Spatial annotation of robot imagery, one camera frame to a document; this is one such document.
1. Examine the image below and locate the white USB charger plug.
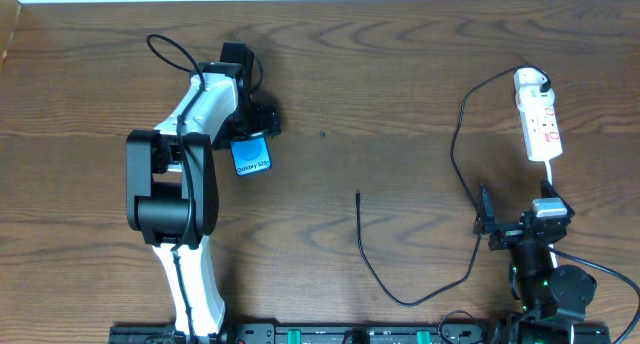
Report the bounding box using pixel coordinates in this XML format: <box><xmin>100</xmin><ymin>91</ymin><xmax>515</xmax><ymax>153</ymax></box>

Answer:
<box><xmin>513</xmin><ymin>67</ymin><xmax>555</xmax><ymax>112</ymax></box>

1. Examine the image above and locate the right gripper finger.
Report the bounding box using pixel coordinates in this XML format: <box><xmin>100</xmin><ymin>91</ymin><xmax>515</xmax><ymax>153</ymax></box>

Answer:
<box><xmin>540</xmin><ymin>179</ymin><xmax>575</xmax><ymax>217</ymax></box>
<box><xmin>474</xmin><ymin>185</ymin><xmax>496</xmax><ymax>235</ymax></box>

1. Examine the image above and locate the smartphone with blue screen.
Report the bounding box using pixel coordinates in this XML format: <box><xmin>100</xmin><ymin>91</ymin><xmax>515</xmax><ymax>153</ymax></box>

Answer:
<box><xmin>231</xmin><ymin>137</ymin><xmax>272</xmax><ymax>176</ymax></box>

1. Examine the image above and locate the white power strip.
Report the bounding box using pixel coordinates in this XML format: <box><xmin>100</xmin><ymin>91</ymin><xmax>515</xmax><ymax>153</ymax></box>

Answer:
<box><xmin>515</xmin><ymin>86</ymin><xmax>563</xmax><ymax>162</ymax></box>

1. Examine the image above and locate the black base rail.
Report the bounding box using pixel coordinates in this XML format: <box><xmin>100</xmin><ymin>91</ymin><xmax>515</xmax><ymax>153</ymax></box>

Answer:
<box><xmin>108</xmin><ymin>322</ymin><xmax>612</xmax><ymax>344</ymax></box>

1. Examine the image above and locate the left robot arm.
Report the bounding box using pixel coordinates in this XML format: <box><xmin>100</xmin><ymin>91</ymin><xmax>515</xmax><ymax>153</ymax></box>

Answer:
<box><xmin>125</xmin><ymin>42</ymin><xmax>281</xmax><ymax>343</ymax></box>

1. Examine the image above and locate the black USB charging cable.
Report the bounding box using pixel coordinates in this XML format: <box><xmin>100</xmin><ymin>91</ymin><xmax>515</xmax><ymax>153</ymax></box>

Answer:
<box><xmin>355</xmin><ymin>63</ymin><xmax>553</xmax><ymax>308</ymax></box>

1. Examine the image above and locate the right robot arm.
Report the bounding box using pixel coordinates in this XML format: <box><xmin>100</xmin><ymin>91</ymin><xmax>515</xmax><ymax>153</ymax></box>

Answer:
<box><xmin>474</xmin><ymin>180</ymin><xmax>597</xmax><ymax>343</ymax></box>

